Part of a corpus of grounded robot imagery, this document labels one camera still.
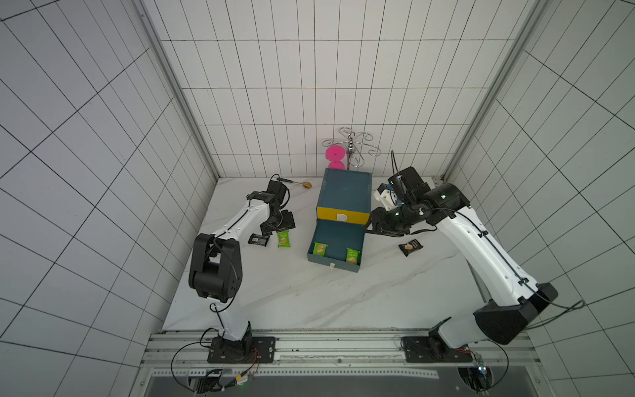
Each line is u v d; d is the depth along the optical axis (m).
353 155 0.95
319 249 0.86
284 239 0.98
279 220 0.79
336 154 0.90
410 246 0.95
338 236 0.87
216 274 0.48
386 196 0.65
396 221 0.59
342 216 0.82
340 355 0.73
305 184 1.18
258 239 0.96
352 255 0.85
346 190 0.86
